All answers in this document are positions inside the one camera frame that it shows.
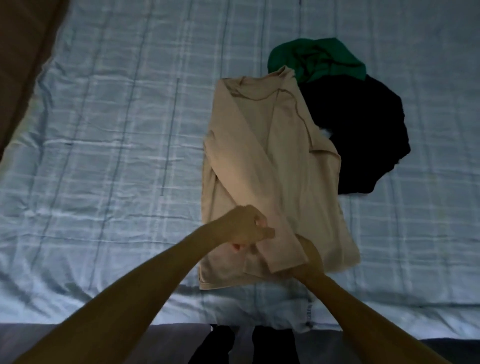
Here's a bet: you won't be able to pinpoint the person's left hand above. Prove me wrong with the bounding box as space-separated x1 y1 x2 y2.
212 205 276 251

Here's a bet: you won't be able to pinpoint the person's right hand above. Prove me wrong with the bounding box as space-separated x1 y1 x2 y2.
288 234 325 283

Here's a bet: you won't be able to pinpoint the beige long-sleeve shirt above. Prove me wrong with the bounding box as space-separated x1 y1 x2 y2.
198 66 361 290

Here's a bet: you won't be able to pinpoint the person's left forearm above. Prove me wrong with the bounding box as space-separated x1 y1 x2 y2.
13 221 224 364

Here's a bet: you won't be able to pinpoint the person's right forearm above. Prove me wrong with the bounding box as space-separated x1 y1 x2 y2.
298 269 451 364

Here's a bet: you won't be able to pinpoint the person's dark trousers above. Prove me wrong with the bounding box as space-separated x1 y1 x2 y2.
187 324 301 364

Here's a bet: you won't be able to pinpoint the black garment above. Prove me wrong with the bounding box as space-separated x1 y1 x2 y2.
298 74 412 196

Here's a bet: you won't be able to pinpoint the light blue plaid bedsheet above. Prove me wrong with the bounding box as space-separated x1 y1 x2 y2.
0 0 480 340

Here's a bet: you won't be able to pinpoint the green garment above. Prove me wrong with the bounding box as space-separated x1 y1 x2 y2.
267 37 367 84

